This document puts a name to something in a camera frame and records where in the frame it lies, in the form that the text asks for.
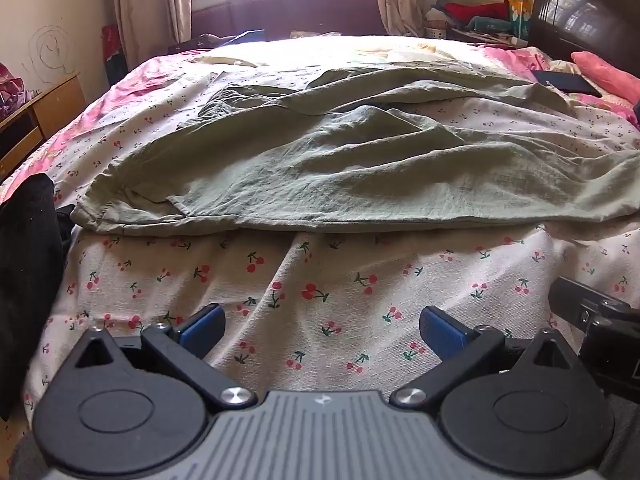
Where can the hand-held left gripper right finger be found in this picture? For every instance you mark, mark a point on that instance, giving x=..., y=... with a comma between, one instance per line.
x=442, y=331

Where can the black tablet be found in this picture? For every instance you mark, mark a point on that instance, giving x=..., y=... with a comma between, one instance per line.
x=567, y=82

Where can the yellow packet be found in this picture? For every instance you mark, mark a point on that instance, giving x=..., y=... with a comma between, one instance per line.
x=519, y=5

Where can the green linen pants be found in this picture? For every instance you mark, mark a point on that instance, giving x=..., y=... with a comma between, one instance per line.
x=325, y=185

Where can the cherry print bedsheet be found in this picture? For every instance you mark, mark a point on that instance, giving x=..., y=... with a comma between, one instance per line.
x=300, y=270

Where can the dark brown headboard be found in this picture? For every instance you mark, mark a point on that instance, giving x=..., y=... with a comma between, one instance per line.
x=575, y=15

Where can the teal cloth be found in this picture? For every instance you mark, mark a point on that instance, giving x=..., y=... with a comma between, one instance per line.
x=487, y=24

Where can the red cloth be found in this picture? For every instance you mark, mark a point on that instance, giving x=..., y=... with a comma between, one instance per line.
x=472, y=10

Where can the blue folder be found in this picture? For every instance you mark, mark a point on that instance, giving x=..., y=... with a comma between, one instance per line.
x=250, y=35

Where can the red hanging bag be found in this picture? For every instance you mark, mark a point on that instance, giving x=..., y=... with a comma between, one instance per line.
x=114, y=52

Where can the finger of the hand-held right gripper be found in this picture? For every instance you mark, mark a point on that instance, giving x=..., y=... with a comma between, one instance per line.
x=572, y=300

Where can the black cloth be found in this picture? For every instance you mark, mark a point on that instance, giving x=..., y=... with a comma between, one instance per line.
x=25, y=240

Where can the wooden side cabinet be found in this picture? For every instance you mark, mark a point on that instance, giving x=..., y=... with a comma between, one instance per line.
x=55, y=105

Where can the person's dark grey clothing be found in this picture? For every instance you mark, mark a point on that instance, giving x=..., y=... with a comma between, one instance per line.
x=625, y=440

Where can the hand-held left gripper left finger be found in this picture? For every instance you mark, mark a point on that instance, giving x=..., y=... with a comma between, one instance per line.
x=202, y=330

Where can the pink pillow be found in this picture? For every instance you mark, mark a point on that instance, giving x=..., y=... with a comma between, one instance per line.
x=607, y=77

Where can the pink patterned cloth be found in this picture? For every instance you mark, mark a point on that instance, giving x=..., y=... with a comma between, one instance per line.
x=10, y=87

